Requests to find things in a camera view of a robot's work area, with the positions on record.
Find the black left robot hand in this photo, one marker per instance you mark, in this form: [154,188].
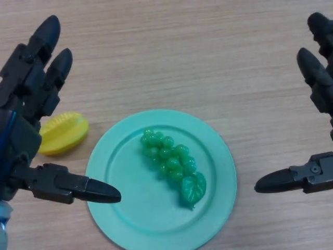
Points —
[23,86]

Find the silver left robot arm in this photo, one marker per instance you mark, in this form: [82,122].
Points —
[3,218]

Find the green grape bunch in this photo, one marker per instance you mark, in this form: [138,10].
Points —
[171,161]

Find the green round plate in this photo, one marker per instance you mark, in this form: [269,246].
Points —
[130,187]

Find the yellow starfruit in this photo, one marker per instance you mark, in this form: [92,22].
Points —
[65,132]

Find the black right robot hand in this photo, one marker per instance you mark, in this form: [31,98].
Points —
[322,88]

